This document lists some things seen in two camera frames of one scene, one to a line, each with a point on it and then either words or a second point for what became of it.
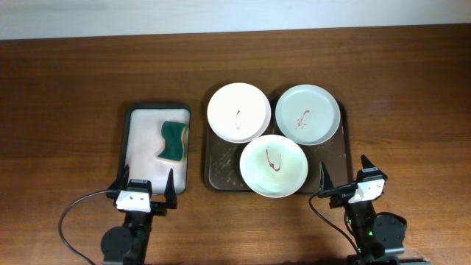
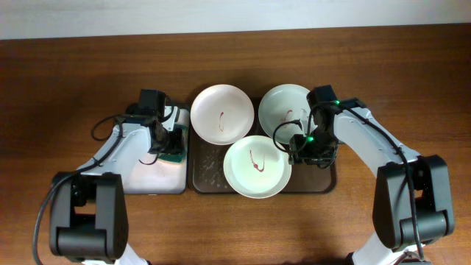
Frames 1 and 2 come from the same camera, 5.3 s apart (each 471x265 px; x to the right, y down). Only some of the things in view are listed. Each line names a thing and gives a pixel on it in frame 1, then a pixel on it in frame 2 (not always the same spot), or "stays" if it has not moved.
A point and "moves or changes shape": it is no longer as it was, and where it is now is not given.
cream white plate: (274, 165) stays
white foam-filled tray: (145, 142) stays
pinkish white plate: (239, 112) moves or changes shape
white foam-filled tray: (156, 138) stays
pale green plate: (307, 114) moves or changes shape
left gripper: (160, 209) to (177, 144)
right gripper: (339, 199) to (298, 151)
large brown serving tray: (222, 159) to (206, 172)
